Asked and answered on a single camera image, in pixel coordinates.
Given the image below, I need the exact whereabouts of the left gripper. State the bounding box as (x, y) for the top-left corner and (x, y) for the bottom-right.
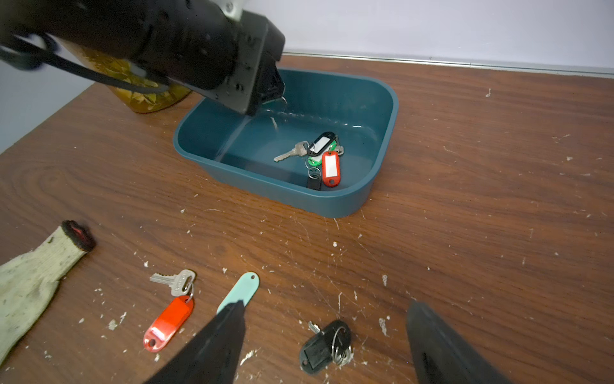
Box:
(138, 1), (286, 115)

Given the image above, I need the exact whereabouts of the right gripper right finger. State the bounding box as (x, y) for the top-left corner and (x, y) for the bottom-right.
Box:
(406, 302), (510, 383)

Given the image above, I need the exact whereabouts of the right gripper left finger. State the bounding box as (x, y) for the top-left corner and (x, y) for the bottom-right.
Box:
(147, 301), (246, 383)

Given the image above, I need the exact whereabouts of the red tag key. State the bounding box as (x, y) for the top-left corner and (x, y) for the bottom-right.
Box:
(143, 270), (197, 353)

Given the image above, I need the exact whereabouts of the teal plastic storage box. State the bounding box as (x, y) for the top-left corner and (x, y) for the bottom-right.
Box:
(174, 69), (399, 219)

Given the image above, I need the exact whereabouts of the mint tag key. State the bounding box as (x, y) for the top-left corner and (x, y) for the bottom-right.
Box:
(216, 272), (260, 314)

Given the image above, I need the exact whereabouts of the black framed tag key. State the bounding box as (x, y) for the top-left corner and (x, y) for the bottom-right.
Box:
(273, 131), (338, 163)

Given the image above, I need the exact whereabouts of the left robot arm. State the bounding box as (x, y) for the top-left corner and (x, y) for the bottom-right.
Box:
(1, 1), (286, 115)

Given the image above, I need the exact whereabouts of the green tag in box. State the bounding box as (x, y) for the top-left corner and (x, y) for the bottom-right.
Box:
(305, 140), (345, 168)

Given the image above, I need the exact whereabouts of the red tag in box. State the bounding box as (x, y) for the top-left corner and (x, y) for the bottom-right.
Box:
(321, 151), (342, 187)

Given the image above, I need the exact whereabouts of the small black fob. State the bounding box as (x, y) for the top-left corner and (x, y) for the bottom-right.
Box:
(306, 166), (321, 190)

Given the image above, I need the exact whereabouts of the potted plant in amber vase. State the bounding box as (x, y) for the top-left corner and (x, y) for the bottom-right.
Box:
(61, 37), (193, 115)

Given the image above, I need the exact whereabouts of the cream knit work glove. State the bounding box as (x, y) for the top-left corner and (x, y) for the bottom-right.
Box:
(1, 220), (96, 361)

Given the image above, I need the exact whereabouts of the left black cable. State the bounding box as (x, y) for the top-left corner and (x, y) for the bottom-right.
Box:
(0, 33), (174, 95)

